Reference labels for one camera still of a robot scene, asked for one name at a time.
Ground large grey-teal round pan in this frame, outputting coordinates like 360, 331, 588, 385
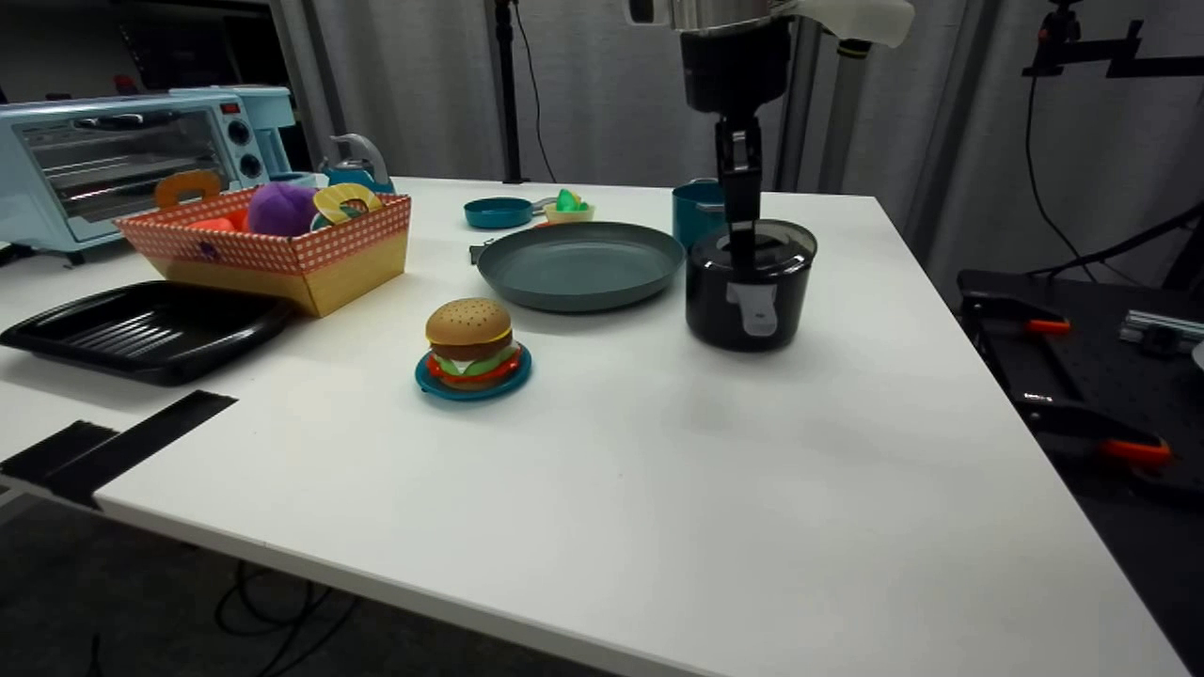
467, 219, 690, 318

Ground small teal bowl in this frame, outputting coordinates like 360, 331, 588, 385
461, 191, 546, 232

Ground brown toy donut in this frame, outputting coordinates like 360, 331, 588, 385
151, 170, 225, 216

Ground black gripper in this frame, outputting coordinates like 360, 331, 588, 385
678, 18, 798, 275

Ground black orange clamp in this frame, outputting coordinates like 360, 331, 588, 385
1015, 390, 1178, 477
958, 294, 1076, 345

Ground orange yellow cardboard basket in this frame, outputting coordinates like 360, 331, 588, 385
117, 185, 415, 320

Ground black tape strip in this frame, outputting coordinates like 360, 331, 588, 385
0, 417, 126, 488
45, 388, 241, 508

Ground small blue plate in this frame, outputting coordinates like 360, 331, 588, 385
415, 343, 533, 408

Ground black pot grey handles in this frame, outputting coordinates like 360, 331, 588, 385
683, 219, 822, 355

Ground toy taco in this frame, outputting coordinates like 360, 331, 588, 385
540, 185, 600, 229

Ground yellow toy ring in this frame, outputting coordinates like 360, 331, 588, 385
310, 182, 384, 229

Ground black side table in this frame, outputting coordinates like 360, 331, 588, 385
956, 262, 1204, 677

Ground black tripod pole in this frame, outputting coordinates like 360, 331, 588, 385
489, 0, 528, 190

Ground light blue toaster oven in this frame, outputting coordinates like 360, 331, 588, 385
0, 82, 303, 262

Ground blue grey toy kettle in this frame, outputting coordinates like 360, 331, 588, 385
318, 130, 400, 201

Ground black floor cable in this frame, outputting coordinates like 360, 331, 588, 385
208, 561, 351, 649

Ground purple toy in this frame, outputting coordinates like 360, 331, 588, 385
245, 182, 321, 241

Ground toy burger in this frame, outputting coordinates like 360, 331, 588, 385
420, 296, 523, 390

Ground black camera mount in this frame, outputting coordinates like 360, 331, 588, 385
1019, 0, 1204, 82

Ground black hanging cable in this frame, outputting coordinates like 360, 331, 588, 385
1019, 73, 1204, 285

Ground grey backdrop curtain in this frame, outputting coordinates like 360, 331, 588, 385
266, 0, 1204, 275

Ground black baking tray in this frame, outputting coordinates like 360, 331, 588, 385
0, 278, 303, 388

